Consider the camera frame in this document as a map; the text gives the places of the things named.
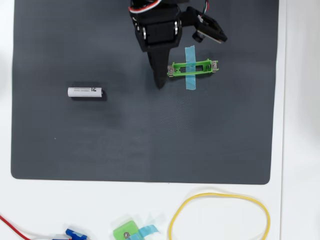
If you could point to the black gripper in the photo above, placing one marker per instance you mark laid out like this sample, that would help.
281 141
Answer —
159 33

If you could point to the white AA battery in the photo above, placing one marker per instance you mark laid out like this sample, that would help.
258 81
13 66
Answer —
82 92

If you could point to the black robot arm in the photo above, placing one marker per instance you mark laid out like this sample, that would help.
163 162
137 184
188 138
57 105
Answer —
170 2

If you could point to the green battery holder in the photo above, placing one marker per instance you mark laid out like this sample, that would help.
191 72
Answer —
178 74

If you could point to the long blue masking tape strip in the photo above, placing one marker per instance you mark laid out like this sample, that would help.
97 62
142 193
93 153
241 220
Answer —
190 53

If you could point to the dark gray textured mat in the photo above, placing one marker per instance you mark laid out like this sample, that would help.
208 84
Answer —
75 137

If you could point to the short blue masking tape piece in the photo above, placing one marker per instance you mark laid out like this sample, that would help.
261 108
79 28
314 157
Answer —
148 230

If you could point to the small green printed block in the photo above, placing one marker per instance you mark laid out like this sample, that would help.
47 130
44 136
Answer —
122 228

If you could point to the blue alligator clip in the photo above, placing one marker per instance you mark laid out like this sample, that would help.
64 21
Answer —
72 233

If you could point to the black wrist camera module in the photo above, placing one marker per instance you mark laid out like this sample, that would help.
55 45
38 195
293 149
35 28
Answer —
212 27

